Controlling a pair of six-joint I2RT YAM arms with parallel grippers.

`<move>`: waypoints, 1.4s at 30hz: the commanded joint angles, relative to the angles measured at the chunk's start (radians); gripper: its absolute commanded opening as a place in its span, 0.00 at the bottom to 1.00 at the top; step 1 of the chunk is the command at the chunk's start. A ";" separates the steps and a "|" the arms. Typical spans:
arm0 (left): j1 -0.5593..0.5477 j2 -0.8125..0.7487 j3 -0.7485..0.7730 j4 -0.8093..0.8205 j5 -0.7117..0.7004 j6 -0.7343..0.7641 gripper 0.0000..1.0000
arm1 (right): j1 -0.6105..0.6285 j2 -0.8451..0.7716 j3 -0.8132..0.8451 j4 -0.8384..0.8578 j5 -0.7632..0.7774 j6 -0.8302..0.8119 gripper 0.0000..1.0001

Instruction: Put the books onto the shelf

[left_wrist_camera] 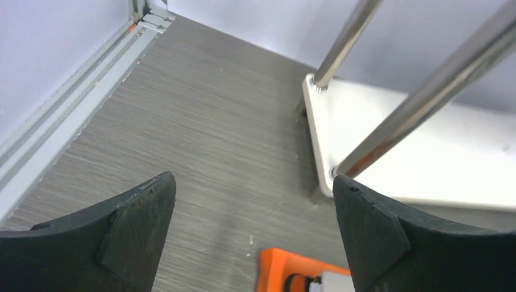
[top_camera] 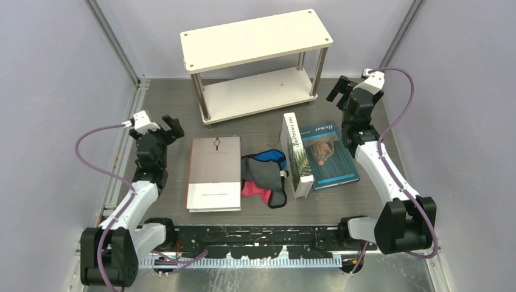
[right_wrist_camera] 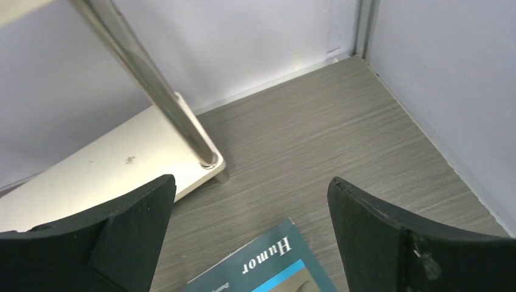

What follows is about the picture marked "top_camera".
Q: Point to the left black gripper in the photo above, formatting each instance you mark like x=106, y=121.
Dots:
x=178, y=132

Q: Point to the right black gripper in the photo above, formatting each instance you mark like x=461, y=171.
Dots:
x=343, y=81

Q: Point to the grey white portfolio file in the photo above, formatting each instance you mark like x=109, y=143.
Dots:
x=215, y=182

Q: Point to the blue Humor book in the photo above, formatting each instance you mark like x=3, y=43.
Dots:
x=330, y=161

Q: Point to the white Singularity book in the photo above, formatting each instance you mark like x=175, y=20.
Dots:
x=297, y=160

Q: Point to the blue grey red cloth pile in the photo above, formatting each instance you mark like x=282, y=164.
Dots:
x=264, y=174

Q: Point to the orange book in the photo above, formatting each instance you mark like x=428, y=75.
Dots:
x=188, y=178

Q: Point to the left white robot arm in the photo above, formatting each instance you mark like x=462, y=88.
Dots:
x=110, y=252

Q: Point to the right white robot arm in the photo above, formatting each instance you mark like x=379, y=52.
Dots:
x=406, y=223

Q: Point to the white two-tier shelf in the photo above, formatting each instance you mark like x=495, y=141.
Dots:
x=300, y=33

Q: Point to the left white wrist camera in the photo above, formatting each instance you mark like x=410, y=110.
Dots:
x=141, y=123

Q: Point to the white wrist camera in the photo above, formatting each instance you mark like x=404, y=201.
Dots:
x=141, y=123
x=373, y=82

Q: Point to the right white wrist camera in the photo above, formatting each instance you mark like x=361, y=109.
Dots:
x=373, y=82

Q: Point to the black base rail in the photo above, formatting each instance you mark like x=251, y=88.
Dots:
x=260, y=241

